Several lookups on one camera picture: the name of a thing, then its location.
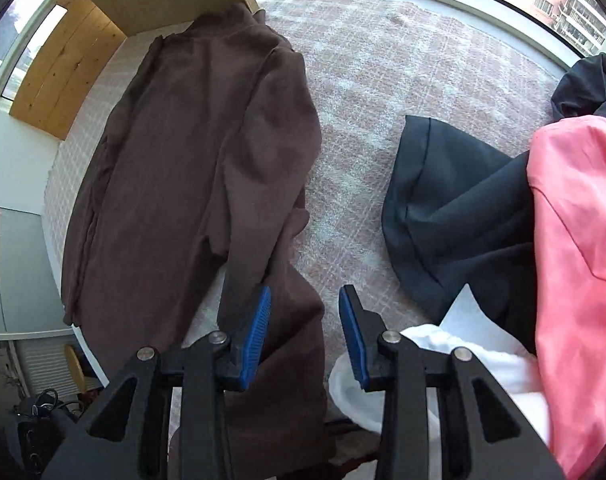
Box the pink plaid blanket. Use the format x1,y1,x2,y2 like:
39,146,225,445
43,0,574,363

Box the black garment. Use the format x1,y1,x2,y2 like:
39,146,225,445
381,115,540,357

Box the wooden stool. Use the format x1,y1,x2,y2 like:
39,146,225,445
63,344,90,392

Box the brown sweater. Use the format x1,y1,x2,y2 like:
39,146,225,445
61,2,334,477

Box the pink garment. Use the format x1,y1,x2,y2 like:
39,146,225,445
527,115,606,480

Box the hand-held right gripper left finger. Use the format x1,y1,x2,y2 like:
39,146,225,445
40,286,272,480

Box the pink apartment building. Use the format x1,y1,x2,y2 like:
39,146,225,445
532,0,606,57

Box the white garment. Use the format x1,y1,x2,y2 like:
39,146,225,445
328,284,554,447

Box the pine wood panel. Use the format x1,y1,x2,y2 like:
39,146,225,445
9,0,128,141

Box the tangle of black cables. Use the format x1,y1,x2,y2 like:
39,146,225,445
12,386,80,463

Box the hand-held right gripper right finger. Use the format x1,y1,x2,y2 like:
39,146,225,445
339,285,566,480

